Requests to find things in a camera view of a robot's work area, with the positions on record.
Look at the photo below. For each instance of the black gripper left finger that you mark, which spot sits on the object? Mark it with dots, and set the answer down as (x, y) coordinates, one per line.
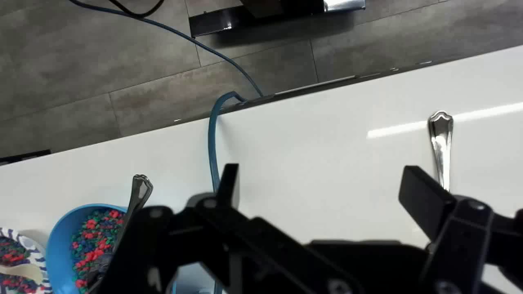
(217, 246)

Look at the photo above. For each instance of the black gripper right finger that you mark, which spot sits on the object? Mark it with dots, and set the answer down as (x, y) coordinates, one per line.
(462, 240)

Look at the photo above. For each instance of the blue floral bowl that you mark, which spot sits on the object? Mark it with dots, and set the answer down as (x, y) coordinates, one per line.
(91, 246)

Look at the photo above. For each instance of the blue white patterned paper bowl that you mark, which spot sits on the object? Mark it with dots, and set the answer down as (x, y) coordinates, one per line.
(26, 248)

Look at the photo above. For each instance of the black furniture base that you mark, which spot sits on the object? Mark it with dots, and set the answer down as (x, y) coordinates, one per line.
(217, 24)

